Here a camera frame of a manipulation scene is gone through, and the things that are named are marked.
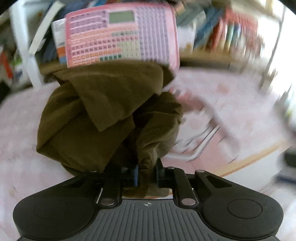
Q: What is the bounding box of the olive brown garment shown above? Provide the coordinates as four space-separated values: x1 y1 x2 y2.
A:
36 60 183 198

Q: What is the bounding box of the row of books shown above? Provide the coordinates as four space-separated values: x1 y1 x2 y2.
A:
176 3 264 58

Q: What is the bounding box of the white book leaning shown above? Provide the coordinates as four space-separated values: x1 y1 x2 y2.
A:
29 1 65 55

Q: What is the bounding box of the white orange box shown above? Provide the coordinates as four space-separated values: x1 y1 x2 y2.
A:
51 18 66 64

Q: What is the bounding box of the pink checkered table mat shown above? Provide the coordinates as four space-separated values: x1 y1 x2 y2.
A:
1 68 295 240

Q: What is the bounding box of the pink learning tablet toy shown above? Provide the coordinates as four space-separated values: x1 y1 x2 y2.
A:
65 2 180 70

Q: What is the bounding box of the white shelf unit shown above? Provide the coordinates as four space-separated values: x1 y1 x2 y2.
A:
9 1 44 88

